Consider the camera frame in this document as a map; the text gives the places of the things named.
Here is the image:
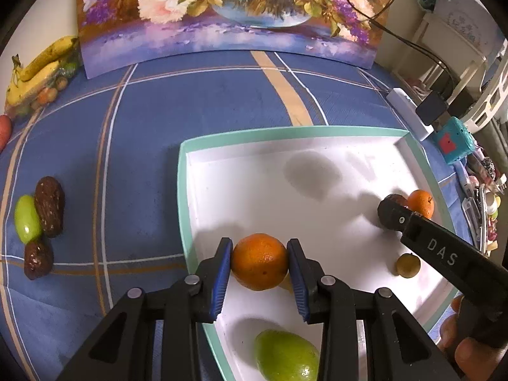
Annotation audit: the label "white plastic device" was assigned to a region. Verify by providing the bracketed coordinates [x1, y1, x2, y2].
[456, 164, 477, 188]

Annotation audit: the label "olive round fruit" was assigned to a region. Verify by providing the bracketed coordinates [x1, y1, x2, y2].
[396, 252, 421, 277]

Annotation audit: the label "white tray with teal rim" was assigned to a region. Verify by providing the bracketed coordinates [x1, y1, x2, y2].
[177, 126, 477, 381]

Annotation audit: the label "grey metal clip tool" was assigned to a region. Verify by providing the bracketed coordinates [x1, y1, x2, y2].
[462, 198, 483, 247]

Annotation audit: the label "white printed board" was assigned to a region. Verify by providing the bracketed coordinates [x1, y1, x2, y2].
[437, 0, 501, 48]

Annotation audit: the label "flower painting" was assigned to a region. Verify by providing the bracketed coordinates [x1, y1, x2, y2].
[75, 0, 398, 79]

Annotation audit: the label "yellow banana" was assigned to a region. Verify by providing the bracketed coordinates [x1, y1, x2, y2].
[6, 61, 60, 108]
[18, 36, 79, 82]

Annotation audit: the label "green mango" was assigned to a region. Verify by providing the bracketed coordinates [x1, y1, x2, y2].
[14, 194, 43, 245]
[254, 329, 320, 381]

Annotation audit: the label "white folding chair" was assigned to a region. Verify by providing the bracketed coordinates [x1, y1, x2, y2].
[393, 12, 489, 100]

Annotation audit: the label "blue plaid tablecloth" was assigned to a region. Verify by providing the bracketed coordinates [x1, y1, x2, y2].
[0, 50, 477, 381]

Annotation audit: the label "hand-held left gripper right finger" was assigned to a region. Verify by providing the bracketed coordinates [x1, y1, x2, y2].
[286, 238, 461, 381]

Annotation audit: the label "white power strip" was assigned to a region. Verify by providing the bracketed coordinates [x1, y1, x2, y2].
[386, 88, 434, 141]

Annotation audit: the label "black power adapter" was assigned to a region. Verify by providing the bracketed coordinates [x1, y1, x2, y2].
[415, 92, 449, 125]

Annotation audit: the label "small orange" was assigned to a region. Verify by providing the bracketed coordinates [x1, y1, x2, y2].
[407, 190, 435, 220]

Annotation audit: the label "pile of small trinkets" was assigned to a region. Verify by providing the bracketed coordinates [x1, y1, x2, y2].
[468, 147, 508, 252]

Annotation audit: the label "peach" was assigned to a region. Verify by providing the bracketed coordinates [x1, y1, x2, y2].
[0, 114, 13, 152]

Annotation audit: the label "person's right hand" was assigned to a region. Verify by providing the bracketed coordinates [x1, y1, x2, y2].
[438, 296, 508, 378]

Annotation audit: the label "large orange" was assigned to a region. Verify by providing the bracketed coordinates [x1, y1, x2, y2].
[231, 233, 289, 291]

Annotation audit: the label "teal small box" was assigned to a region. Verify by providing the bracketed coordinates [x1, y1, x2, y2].
[432, 117, 475, 164]

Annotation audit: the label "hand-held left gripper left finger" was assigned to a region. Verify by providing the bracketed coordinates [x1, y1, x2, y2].
[56, 237, 234, 381]

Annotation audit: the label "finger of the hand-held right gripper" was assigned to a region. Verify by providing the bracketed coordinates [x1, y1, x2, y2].
[377, 199, 415, 233]

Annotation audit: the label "clear bag of small fruits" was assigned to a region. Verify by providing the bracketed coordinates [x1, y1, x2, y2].
[6, 53, 82, 120]

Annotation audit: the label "white lattice chair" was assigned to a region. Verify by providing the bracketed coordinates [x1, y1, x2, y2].
[460, 40, 508, 128]

